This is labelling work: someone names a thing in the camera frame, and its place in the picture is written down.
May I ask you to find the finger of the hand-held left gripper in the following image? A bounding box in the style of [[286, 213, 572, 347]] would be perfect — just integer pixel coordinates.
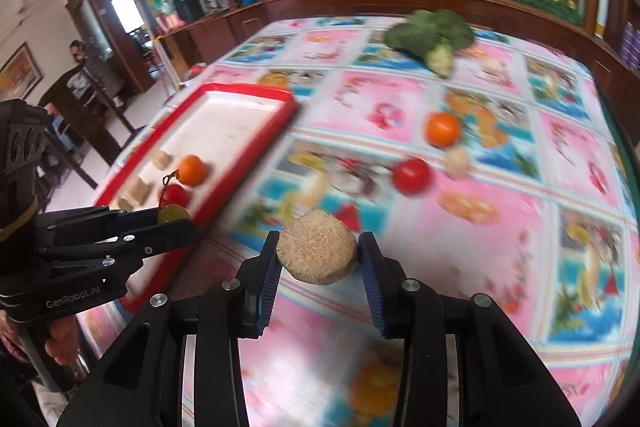
[[35, 205, 168, 249], [37, 219, 201, 280]]

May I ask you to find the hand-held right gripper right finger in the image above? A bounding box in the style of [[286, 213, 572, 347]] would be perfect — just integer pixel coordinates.
[[357, 231, 576, 427]]

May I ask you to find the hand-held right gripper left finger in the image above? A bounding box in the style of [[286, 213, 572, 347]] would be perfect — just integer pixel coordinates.
[[57, 231, 281, 427]]

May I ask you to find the green tomato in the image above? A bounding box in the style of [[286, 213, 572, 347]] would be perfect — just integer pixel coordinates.
[[159, 204, 192, 225]]

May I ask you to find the rectangular beige grain cake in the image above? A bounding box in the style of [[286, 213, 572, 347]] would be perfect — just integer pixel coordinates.
[[117, 177, 153, 210]]

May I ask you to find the red tomato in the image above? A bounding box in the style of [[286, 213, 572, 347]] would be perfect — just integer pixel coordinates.
[[391, 158, 432, 195], [159, 183, 191, 209]]

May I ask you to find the large round beige grain cake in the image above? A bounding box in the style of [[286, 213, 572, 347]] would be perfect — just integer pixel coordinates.
[[276, 208, 360, 285]]

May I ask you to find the orange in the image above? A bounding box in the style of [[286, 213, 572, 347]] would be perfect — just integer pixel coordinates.
[[425, 112, 462, 146], [177, 154, 208, 186]]

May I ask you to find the red plastic tray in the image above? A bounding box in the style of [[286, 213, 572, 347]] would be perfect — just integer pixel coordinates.
[[92, 82, 301, 313]]

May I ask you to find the person's left hand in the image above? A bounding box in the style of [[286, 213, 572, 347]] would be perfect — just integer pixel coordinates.
[[0, 309, 86, 393]]

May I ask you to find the dark wooden chair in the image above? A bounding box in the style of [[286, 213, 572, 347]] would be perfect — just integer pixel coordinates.
[[37, 72, 136, 190]]

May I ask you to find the black kettle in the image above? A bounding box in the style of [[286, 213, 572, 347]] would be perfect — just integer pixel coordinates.
[[175, 0, 206, 22]]

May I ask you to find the green broccoli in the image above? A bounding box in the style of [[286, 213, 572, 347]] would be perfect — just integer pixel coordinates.
[[383, 8, 476, 79]]

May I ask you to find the purple bottle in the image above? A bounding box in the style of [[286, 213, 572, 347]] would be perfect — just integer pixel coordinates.
[[620, 22, 640, 70]]

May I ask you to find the framed wall painting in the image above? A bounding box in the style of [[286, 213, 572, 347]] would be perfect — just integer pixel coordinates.
[[0, 42, 45, 100]]

